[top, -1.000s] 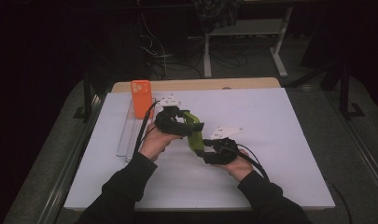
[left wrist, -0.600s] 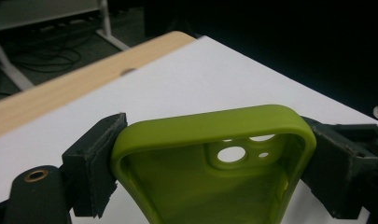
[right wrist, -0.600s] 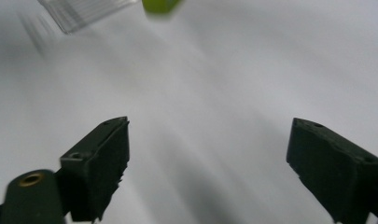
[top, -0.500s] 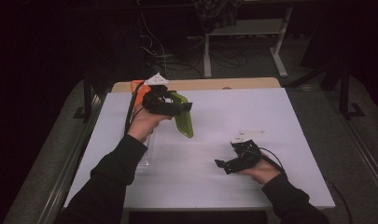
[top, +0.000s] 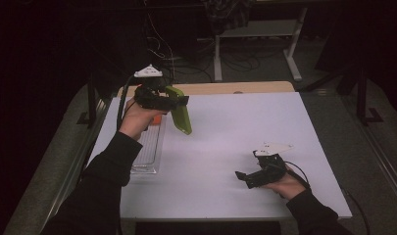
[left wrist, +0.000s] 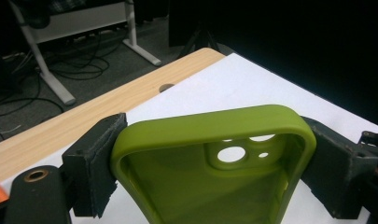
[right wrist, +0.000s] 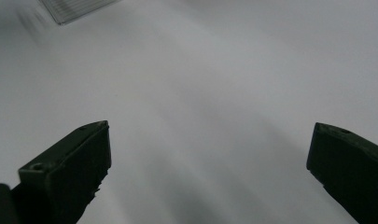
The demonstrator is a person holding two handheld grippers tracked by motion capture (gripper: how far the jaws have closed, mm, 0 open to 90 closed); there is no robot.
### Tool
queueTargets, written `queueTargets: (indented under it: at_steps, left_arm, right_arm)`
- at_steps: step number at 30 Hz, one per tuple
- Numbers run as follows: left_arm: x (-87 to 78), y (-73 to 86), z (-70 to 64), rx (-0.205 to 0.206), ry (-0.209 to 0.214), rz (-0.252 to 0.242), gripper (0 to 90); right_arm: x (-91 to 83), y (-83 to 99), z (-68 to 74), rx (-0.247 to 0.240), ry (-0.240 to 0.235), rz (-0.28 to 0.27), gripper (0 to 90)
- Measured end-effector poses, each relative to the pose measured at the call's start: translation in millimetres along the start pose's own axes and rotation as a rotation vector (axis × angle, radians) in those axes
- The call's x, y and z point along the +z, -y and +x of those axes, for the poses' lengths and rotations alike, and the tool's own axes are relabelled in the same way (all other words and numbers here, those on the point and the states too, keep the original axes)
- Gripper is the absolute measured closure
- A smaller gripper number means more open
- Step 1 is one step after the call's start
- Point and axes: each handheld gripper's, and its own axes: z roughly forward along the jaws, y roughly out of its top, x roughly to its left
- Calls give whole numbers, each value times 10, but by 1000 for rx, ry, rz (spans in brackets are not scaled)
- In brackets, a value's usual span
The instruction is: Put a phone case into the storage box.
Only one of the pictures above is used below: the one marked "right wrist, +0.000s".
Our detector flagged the white table cover sheet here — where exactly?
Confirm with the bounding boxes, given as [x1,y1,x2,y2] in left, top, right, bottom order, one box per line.
[0,0,378,224]

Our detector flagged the clear plastic tray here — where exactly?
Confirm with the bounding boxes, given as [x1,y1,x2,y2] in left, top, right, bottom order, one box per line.
[37,0,123,26]

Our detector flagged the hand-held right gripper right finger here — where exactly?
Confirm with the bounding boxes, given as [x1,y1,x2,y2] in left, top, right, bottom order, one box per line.
[305,121,378,224]

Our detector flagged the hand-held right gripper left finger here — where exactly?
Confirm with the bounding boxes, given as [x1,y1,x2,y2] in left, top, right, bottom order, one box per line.
[10,119,112,224]

